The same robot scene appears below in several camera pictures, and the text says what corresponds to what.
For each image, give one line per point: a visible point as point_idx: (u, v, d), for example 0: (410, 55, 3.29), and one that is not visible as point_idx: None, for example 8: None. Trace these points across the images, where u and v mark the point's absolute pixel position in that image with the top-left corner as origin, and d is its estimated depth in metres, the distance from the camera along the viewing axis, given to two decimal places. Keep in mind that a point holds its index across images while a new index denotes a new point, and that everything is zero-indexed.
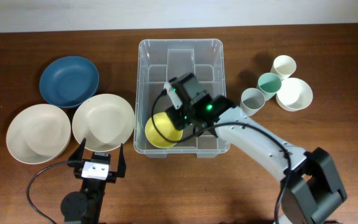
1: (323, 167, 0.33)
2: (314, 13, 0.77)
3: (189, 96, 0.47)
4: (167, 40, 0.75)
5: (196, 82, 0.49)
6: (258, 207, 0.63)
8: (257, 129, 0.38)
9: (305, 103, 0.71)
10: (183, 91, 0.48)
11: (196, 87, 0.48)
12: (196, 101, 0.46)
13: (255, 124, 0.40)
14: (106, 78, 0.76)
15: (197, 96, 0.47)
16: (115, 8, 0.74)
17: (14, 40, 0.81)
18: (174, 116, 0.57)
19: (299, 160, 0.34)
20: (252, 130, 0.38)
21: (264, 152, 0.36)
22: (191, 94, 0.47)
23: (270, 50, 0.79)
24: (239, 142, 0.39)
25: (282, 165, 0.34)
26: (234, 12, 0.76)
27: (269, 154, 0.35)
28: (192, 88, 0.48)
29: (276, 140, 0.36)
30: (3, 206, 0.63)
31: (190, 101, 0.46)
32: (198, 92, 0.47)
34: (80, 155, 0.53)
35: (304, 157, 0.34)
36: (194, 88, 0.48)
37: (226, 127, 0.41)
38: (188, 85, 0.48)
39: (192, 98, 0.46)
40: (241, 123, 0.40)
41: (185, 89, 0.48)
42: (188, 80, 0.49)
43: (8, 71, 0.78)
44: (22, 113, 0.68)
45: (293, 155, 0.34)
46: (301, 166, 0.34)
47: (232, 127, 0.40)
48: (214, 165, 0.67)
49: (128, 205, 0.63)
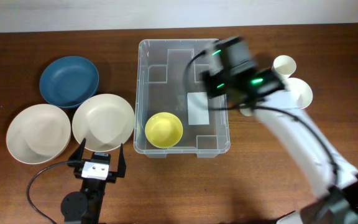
1: None
2: (315, 12, 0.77)
3: (234, 63, 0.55)
4: (167, 40, 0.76)
5: (240, 49, 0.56)
6: (258, 207, 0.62)
8: (310, 131, 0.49)
9: (305, 102, 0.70)
10: (229, 55, 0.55)
11: (242, 55, 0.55)
12: (240, 71, 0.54)
13: (307, 124, 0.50)
14: (106, 78, 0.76)
15: (242, 64, 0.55)
16: (115, 8, 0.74)
17: (15, 41, 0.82)
18: (207, 83, 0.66)
19: (350, 180, 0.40)
20: (308, 134, 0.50)
21: (322, 160, 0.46)
22: (235, 61, 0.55)
23: (270, 49, 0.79)
24: (286, 132, 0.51)
25: (334, 179, 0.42)
26: (234, 12, 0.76)
27: (317, 162, 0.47)
28: (238, 55, 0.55)
29: (326, 151, 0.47)
30: (3, 205, 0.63)
31: (234, 68, 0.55)
32: (243, 60, 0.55)
34: (80, 155, 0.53)
35: (355, 178, 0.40)
36: (240, 55, 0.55)
37: (274, 114, 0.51)
38: (234, 51, 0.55)
39: (236, 68, 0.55)
40: (294, 116, 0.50)
41: (232, 56, 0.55)
42: (233, 45, 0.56)
43: (9, 72, 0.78)
44: (22, 113, 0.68)
45: (342, 171, 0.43)
46: (350, 185, 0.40)
47: (283, 116, 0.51)
48: (214, 165, 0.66)
49: (128, 205, 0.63)
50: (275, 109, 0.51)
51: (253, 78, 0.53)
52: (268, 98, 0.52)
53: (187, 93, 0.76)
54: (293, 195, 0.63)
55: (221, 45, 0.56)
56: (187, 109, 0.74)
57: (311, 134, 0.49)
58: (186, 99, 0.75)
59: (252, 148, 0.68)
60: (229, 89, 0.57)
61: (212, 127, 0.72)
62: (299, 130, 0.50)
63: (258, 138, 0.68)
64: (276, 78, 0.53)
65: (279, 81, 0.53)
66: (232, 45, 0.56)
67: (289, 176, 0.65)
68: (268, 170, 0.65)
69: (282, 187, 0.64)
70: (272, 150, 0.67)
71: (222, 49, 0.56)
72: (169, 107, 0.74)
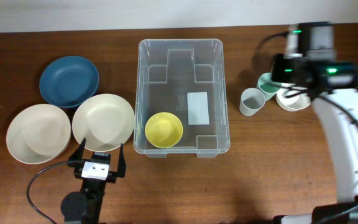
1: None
2: (315, 12, 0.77)
3: (311, 46, 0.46)
4: (167, 40, 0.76)
5: (322, 35, 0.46)
6: (258, 207, 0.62)
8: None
9: (305, 103, 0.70)
10: (310, 41, 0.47)
11: (324, 40, 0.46)
12: (316, 55, 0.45)
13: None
14: (106, 78, 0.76)
15: (321, 50, 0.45)
16: (115, 8, 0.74)
17: (15, 41, 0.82)
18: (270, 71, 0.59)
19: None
20: None
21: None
22: (314, 45, 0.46)
23: (270, 49, 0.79)
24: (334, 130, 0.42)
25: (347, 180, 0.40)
26: (234, 12, 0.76)
27: (354, 170, 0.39)
28: (319, 39, 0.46)
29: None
30: (2, 205, 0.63)
31: (311, 51, 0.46)
32: (324, 46, 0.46)
34: (80, 155, 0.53)
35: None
36: (322, 40, 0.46)
37: (333, 109, 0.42)
38: (315, 35, 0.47)
39: (312, 50, 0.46)
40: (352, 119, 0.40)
41: (312, 39, 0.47)
42: (316, 30, 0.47)
43: (10, 72, 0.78)
44: (22, 113, 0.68)
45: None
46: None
47: (339, 112, 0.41)
48: (214, 165, 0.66)
49: (128, 205, 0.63)
50: (337, 106, 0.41)
51: (329, 65, 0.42)
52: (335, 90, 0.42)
53: (187, 93, 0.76)
54: (293, 195, 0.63)
55: (307, 26, 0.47)
56: (187, 109, 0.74)
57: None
58: (186, 99, 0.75)
59: (252, 148, 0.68)
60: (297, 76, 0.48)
61: (212, 127, 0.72)
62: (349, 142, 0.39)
63: (258, 139, 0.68)
64: (355, 70, 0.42)
65: (357, 75, 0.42)
66: (316, 30, 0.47)
67: (289, 176, 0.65)
68: (268, 170, 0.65)
69: (282, 187, 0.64)
70: (272, 150, 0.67)
71: (303, 31, 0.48)
72: (169, 107, 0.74)
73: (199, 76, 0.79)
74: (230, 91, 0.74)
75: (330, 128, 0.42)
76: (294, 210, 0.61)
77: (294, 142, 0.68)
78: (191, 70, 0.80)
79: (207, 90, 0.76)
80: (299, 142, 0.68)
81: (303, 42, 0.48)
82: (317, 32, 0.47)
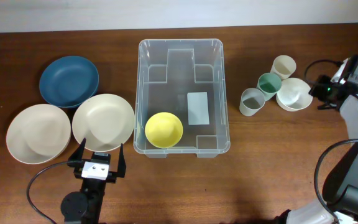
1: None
2: (316, 12, 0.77)
3: (350, 71, 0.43)
4: (167, 40, 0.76)
5: None
6: (258, 207, 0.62)
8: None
9: (305, 103, 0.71)
10: (354, 65, 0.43)
11: None
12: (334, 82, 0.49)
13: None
14: (106, 78, 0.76)
15: None
16: (115, 8, 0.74)
17: (15, 41, 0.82)
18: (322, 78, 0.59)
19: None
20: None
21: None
22: (357, 72, 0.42)
23: (270, 49, 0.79)
24: (357, 110, 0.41)
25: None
26: (234, 12, 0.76)
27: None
28: None
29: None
30: (3, 205, 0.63)
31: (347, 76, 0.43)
32: None
34: (80, 155, 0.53)
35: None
36: None
37: (357, 104, 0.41)
38: None
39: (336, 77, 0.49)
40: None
41: (357, 65, 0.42)
42: None
43: (9, 72, 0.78)
44: (22, 113, 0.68)
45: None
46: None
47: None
48: (214, 165, 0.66)
49: (128, 205, 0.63)
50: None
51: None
52: None
53: (188, 93, 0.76)
54: (293, 195, 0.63)
55: (355, 56, 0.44)
56: (187, 109, 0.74)
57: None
58: (186, 99, 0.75)
59: (252, 148, 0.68)
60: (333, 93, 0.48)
61: (212, 127, 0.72)
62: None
63: (258, 139, 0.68)
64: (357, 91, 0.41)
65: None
66: None
67: (289, 176, 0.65)
68: (268, 170, 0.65)
69: (282, 187, 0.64)
70: (273, 150, 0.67)
71: (352, 58, 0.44)
72: (169, 107, 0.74)
73: (199, 76, 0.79)
74: (230, 91, 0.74)
75: (353, 109, 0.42)
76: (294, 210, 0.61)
77: (294, 142, 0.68)
78: (191, 70, 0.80)
79: (207, 90, 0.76)
80: (298, 142, 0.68)
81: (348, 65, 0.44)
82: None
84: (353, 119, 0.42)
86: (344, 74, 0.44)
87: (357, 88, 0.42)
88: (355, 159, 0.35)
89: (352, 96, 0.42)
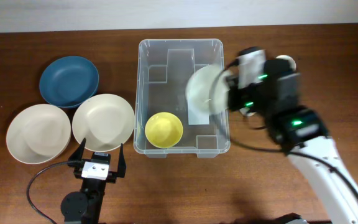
1: None
2: (315, 12, 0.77)
3: (275, 92, 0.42)
4: (167, 40, 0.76)
5: (294, 79, 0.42)
6: (258, 207, 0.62)
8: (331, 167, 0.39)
9: None
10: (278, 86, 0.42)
11: (293, 87, 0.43)
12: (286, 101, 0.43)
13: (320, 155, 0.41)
14: (106, 78, 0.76)
15: (286, 98, 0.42)
16: (115, 8, 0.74)
17: (14, 41, 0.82)
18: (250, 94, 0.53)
19: None
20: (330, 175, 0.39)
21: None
22: (283, 94, 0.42)
23: (270, 49, 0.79)
24: (315, 178, 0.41)
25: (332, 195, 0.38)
26: (234, 13, 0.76)
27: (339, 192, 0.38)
28: (287, 86, 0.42)
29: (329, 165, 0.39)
30: (2, 205, 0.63)
31: (274, 100, 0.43)
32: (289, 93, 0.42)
34: (80, 155, 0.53)
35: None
36: (288, 87, 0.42)
37: (310, 161, 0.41)
38: (283, 79, 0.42)
39: (283, 94, 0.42)
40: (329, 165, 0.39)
41: (278, 83, 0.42)
42: (288, 76, 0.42)
43: (10, 73, 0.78)
44: (22, 113, 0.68)
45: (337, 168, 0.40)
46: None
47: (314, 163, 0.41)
48: (214, 165, 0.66)
49: (128, 205, 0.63)
50: (316, 158, 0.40)
51: (296, 117, 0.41)
52: (306, 145, 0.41)
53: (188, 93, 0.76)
54: (293, 195, 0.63)
55: (273, 73, 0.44)
56: (187, 109, 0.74)
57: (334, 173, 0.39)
58: (186, 99, 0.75)
59: (252, 148, 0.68)
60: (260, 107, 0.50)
61: (212, 127, 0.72)
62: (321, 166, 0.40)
63: (258, 139, 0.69)
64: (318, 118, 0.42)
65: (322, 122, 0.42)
66: (281, 70, 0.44)
67: (289, 176, 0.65)
68: (268, 170, 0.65)
69: (282, 186, 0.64)
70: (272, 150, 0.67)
71: (269, 75, 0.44)
72: (169, 107, 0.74)
73: None
74: None
75: (309, 174, 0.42)
76: (293, 210, 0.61)
77: None
78: (191, 71, 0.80)
79: None
80: None
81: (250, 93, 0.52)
82: (279, 65, 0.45)
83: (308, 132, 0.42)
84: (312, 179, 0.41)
86: (270, 96, 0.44)
87: (289, 117, 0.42)
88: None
89: (292, 150, 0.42)
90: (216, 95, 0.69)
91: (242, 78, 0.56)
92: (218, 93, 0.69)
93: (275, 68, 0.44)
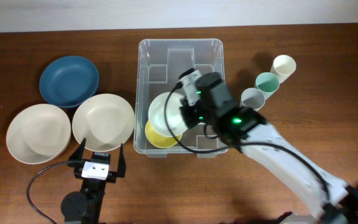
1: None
2: (316, 12, 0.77)
3: (213, 103, 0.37)
4: (167, 40, 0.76)
5: (225, 86, 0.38)
6: (258, 207, 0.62)
8: (290, 151, 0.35)
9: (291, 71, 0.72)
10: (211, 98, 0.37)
11: (226, 93, 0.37)
12: (227, 111, 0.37)
13: (288, 145, 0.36)
14: (106, 78, 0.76)
15: (224, 104, 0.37)
16: (115, 8, 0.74)
17: (13, 41, 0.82)
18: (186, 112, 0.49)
19: (337, 194, 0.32)
20: (278, 152, 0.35)
21: (317, 168, 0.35)
22: (218, 104, 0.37)
23: (270, 49, 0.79)
24: (269, 163, 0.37)
25: (314, 188, 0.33)
26: (234, 12, 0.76)
27: (306, 182, 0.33)
28: (220, 94, 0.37)
29: (275, 144, 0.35)
30: (2, 205, 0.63)
31: (215, 109, 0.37)
32: (226, 99, 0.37)
34: (80, 156, 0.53)
35: (344, 190, 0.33)
36: (221, 96, 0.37)
37: (255, 147, 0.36)
38: (215, 89, 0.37)
39: (219, 107, 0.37)
40: (274, 145, 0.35)
41: (211, 95, 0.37)
42: (217, 84, 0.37)
43: (9, 72, 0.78)
44: (22, 113, 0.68)
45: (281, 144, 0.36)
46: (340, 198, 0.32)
47: (261, 147, 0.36)
48: (214, 165, 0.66)
49: (128, 205, 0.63)
50: (260, 142, 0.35)
51: (236, 115, 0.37)
52: (249, 135, 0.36)
53: None
54: (293, 195, 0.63)
55: (202, 86, 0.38)
56: None
57: (281, 149, 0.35)
58: None
59: None
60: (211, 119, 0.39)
61: None
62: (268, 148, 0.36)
63: None
64: (251, 109, 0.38)
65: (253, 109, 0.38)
66: (211, 80, 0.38)
67: None
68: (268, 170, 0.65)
69: (282, 186, 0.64)
70: None
71: (202, 91, 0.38)
72: None
73: None
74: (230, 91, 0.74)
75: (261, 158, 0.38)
76: (293, 210, 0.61)
77: (294, 142, 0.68)
78: None
79: None
80: (299, 142, 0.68)
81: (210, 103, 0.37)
82: (204, 77, 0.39)
83: (255, 126, 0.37)
84: (265, 161, 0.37)
86: (208, 107, 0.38)
87: (229, 116, 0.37)
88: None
89: (242, 145, 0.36)
90: (171, 113, 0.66)
91: (188, 96, 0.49)
92: (173, 111, 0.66)
93: (204, 81, 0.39)
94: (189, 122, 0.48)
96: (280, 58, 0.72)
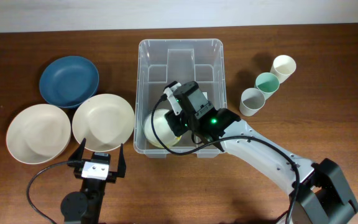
1: (332, 178, 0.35)
2: (316, 12, 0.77)
3: (192, 108, 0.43)
4: (167, 40, 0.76)
5: (201, 93, 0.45)
6: (258, 207, 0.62)
8: (261, 140, 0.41)
9: (291, 71, 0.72)
10: (188, 104, 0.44)
11: (203, 98, 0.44)
12: (204, 114, 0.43)
13: (260, 136, 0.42)
14: (106, 78, 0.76)
15: (202, 108, 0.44)
16: (115, 8, 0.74)
17: (14, 41, 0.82)
18: (173, 122, 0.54)
19: (307, 172, 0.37)
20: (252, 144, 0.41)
21: (287, 152, 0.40)
22: (196, 109, 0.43)
23: (270, 49, 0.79)
24: (245, 154, 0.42)
25: (290, 177, 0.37)
26: (234, 12, 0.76)
27: (276, 167, 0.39)
28: (197, 100, 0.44)
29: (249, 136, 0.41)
30: (2, 205, 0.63)
31: (194, 113, 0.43)
32: (203, 103, 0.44)
34: (80, 155, 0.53)
35: (312, 168, 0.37)
36: (198, 101, 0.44)
37: (232, 141, 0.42)
38: (192, 96, 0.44)
39: (197, 111, 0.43)
40: (247, 137, 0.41)
41: (189, 101, 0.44)
42: (192, 91, 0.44)
43: (10, 72, 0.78)
44: (22, 113, 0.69)
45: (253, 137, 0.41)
46: (310, 177, 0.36)
47: (237, 141, 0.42)
48: (214, 165, 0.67)
49: (128, 205, 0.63)
50: (234, 135, 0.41)
51: (214, 116, 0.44)
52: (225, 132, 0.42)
53: None
54: None
55: (180, 94, 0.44)
56: None
57: (253, 139, 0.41)
58: None
59: None
60: (191, 126, 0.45)
61: None
62: (243, 143, 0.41)
63: None
64: (224, 110, 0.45)
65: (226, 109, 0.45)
66: (188, 88, 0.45)
67: None
68: None
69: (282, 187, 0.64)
70: None
71: (180, 98, 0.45)
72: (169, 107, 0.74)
73: (199, 76, 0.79)
74: (230, 91, 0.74)
75: (238, 152, 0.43)
76: None
77: (294, 142, 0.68)
78: (191, 70, 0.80)
79: (207, 90, 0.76)
80: (299, 142, 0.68)
81: (188, 109, 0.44)
82: (181, 87, 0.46)
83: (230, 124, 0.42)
84: (243, 154, 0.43)
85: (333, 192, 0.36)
86: (189, 112, 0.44)
87: (206, 119, 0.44)
88: (304, 200, 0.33)
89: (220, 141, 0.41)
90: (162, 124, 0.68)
91: (172, 107, 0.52)
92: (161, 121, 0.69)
93: (181, 89, 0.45)
94: (176, 130, 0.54)
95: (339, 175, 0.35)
96: (279, 58, 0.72)
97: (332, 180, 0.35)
